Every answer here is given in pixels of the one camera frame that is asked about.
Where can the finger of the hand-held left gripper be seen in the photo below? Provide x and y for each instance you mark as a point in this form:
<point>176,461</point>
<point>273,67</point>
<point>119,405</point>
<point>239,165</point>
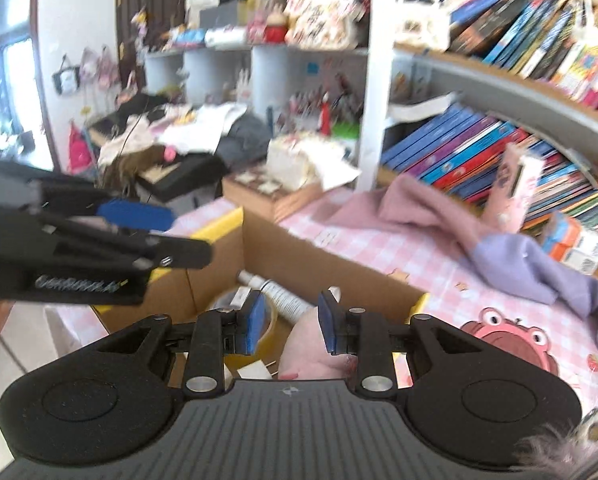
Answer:
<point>179,254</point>
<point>134,215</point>

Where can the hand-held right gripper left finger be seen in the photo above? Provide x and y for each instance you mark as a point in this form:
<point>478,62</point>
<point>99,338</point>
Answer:
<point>254,320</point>

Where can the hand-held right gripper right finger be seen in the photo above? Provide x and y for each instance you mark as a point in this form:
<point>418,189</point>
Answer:
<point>328,320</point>

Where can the white tube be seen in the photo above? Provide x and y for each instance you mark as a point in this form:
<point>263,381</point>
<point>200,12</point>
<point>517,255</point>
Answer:
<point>279,295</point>

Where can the yellow cardboard box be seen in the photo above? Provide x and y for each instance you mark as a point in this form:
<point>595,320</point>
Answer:
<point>279,250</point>

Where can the pink plush toy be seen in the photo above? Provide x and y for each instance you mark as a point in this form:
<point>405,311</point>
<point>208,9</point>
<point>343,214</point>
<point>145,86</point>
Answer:
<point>304,345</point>

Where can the roll of clear tape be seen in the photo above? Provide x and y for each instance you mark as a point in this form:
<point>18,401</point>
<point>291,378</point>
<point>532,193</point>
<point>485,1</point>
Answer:
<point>224,300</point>

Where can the brown wig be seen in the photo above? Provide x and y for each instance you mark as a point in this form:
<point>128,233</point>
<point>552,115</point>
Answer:
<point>129,165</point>

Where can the pink hanging bag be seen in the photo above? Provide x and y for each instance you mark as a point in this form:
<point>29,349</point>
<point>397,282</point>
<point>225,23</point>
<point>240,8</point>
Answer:
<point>79,152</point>

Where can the pile of white clothes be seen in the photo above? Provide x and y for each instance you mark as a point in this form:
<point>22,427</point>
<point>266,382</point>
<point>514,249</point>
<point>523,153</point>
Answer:
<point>199,125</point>

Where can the small brown cardboard box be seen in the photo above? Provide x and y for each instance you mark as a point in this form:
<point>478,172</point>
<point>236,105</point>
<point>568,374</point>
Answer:
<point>289,205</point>

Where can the grey cloth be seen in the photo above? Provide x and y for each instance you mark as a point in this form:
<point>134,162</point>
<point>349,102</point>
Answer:
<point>244,140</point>

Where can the white paper box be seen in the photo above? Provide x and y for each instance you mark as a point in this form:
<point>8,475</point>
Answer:
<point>289,160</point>

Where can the grey desk shelf unit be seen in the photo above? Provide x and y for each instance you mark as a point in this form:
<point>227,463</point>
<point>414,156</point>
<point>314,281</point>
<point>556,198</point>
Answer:
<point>269,75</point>

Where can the pink and purple cloth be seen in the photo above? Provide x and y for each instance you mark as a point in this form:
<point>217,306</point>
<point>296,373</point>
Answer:
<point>519,270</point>

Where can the pink carton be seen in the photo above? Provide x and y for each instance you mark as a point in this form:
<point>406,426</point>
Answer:
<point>504,200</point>

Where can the row of colourful books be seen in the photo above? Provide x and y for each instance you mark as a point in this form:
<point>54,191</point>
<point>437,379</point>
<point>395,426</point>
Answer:
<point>529,25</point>
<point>454,145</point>

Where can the dark door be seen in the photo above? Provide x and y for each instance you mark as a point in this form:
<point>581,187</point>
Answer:
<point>154,0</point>

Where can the grey box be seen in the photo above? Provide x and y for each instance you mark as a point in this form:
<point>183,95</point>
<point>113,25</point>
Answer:
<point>224,15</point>

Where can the orange and white carton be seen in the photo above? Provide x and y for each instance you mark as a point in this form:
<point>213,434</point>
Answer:
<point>564,235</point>

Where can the white and wooden bookshelf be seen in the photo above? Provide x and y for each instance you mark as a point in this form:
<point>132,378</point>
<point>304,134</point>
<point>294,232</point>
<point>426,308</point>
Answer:
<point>379,60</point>

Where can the floral bag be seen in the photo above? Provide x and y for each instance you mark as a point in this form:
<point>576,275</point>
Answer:
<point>321,10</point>

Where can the white basket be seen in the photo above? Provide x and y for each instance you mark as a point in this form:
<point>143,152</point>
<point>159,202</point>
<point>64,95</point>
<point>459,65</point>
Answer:
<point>419,20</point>

